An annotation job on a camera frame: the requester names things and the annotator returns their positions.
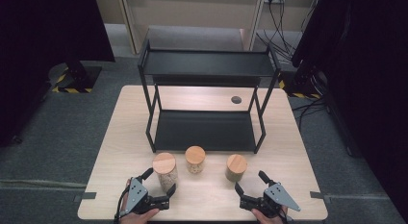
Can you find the black curtain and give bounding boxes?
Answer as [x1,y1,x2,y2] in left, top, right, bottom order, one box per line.
[0,0,116,149]
[291,0,408,218]

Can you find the green-filled glass jar wooden lid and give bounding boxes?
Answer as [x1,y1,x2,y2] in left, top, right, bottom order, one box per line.
[224,153,248,183]

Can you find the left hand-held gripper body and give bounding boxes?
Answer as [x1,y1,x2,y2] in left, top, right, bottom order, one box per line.
[120,176,171,217]

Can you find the person's right hand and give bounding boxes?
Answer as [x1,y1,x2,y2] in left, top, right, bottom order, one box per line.
[251,207,289,224]

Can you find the stand base with striped tape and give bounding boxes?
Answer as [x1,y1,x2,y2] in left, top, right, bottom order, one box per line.
[277,69,322,100]
[47,62,103,94]

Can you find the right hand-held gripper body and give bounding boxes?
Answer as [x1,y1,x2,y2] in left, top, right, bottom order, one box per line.
[239,182,302,219]

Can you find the left hand-held gripper cable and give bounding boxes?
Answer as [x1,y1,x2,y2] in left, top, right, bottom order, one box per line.
[113,187,130,224]

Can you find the bundle of black cables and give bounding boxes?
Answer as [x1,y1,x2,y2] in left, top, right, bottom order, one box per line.
[255,0,321,62]

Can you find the person's left hand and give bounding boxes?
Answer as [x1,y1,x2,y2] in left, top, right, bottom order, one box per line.
[119,179,161,224]

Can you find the tall glass jar wooden lid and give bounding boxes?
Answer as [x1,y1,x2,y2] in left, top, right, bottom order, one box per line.
[151,152,179,193]

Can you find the small glass jar wooden lid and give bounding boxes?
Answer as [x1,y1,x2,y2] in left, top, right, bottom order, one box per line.
[184,145,207,175]

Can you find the black floor cables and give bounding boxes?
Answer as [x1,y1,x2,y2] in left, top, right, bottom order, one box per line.
[291,94,329,130]

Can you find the black metal two-tier shelf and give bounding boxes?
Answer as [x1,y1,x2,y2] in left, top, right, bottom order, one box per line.
[137,37,283,155]

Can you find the right hand-held gripper cable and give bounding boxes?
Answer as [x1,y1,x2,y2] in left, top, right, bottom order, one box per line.
[279,207,291,224]

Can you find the hand-held gripper cable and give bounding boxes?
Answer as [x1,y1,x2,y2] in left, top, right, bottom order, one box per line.
[279,207,291,224]
[113,187,130,224]

